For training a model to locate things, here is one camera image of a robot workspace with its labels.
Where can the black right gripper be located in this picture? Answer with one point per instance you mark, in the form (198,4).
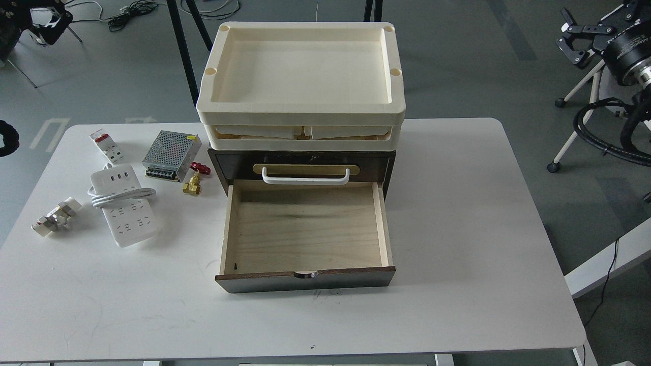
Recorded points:
(580,42)

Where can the white power strip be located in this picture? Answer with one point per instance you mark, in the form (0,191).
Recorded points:
(123,201)

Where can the white red circuit breaker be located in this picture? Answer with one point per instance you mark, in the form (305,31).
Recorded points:
(107,146)

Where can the metal mesh power supply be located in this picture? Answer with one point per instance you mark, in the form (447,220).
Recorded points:
(170,155)

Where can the white metal plug adapter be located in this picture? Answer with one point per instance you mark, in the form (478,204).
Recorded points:
(58,217)

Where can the cream plastic stacked tray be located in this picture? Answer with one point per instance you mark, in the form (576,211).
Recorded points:
(303,86)

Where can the open wooden drawer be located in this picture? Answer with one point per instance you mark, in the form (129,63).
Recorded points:
(305,237)

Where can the brass valve red handle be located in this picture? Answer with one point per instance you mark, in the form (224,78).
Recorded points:
(192,187)

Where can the white drawer handle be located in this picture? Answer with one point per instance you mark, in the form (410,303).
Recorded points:
(305,180)

